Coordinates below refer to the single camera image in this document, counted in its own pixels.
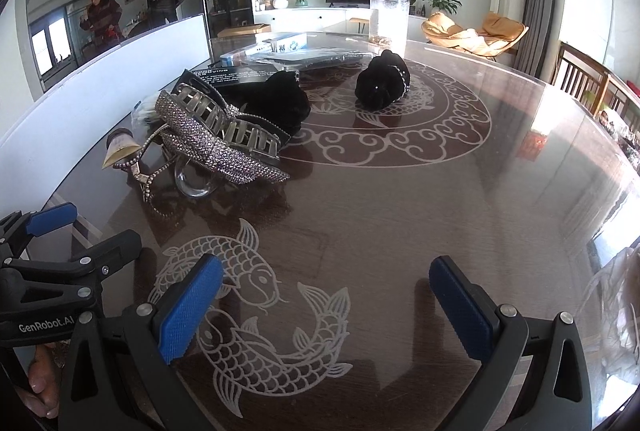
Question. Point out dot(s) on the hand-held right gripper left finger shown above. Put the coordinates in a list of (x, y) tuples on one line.
[(190, 308)]

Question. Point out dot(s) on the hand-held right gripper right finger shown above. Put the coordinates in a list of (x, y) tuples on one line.
[(462, 308)]

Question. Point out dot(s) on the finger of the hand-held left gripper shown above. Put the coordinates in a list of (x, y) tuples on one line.
[(50, 218), (115, 247)]

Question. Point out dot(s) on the small bottle with beige label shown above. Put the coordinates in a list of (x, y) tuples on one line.
[(119, 150)]

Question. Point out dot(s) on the white storage box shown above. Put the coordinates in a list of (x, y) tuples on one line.
[(75, 101)]

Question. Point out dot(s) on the rhinestone hair claw clip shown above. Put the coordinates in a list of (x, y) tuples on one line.
[(210, 146)]

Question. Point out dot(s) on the small clear plastic packet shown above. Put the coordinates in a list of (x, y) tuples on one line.
[(145, 111)]

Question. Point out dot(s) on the black printed carton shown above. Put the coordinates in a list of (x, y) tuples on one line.
[(235, 78)]

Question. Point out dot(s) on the black beaded hat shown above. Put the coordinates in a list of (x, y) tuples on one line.
[(285, 106)]

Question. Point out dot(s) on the small black velvet scrunchie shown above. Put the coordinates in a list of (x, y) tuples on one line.
[(382, 83)]

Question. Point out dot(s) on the blue and white carton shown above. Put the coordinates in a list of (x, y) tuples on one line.
[(287, 43)]

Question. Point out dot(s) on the brown patterned glass desktop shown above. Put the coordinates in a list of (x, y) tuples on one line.
[(400, 191)]

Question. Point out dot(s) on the person's left hand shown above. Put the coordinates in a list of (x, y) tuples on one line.
[(42, 381)]

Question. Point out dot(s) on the white plastic bag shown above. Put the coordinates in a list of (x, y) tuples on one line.
[(617, 311)]

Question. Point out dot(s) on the wooden slatted bench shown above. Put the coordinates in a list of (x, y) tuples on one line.
[(590, 76)]

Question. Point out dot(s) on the orange lounge chair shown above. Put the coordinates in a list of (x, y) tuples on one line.
[(475, 33)]

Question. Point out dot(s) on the dark item in clear packet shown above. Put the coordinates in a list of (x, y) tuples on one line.
[(325, 57)]

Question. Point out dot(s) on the white round vase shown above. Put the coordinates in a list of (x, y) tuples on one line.
[(280, 3)]

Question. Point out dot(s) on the clear plastic jar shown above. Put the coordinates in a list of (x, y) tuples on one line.
[(387, 21)]

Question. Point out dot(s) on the white television cabinet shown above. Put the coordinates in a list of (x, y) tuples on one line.
[(310, 17)]

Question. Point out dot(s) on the small wooden stool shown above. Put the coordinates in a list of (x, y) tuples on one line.
[(359, 21)]

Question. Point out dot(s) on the large leafy potted plant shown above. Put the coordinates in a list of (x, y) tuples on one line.
[(440, 1)]

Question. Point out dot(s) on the small potted plant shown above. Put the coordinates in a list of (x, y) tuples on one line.
[(411, 2)]

